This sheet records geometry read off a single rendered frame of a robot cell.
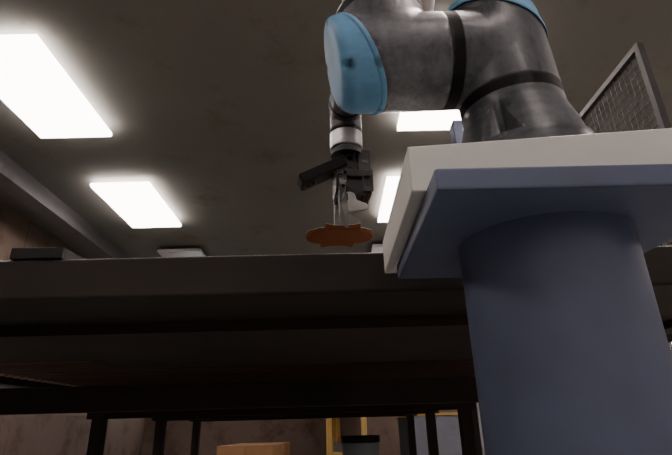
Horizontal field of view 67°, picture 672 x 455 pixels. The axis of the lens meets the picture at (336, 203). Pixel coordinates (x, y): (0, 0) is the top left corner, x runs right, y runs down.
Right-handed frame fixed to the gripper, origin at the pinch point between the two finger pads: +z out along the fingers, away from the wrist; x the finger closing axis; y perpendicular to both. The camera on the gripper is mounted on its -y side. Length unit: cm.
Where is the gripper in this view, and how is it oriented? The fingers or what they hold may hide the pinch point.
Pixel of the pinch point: (339, 233)
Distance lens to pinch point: 107.9
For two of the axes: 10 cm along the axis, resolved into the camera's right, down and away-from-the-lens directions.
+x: -1.1, 4.0, 9.1
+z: 0.2, 9.2, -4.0
